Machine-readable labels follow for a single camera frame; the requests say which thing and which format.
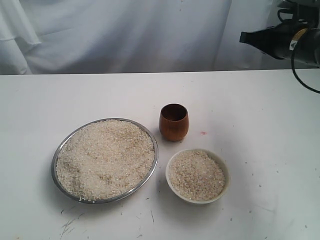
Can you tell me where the white backdrop cloth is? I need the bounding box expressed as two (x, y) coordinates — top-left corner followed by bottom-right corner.
(0, 0), (290, 75)

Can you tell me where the brown wooden cup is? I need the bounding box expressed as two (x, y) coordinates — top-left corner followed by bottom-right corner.
(159, 103), (189, 142)

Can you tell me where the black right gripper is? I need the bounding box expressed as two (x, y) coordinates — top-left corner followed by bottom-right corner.
(239, 0), (320, 61)

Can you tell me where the small white rice bowl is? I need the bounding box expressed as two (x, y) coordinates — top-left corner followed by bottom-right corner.
(165, 148), (230, 205)

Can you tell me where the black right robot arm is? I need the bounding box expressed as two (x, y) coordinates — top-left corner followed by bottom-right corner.
(239, 0), (320, 67)

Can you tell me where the metal plate of rice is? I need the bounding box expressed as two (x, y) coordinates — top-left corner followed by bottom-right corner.
(51, 118), (159, 204)

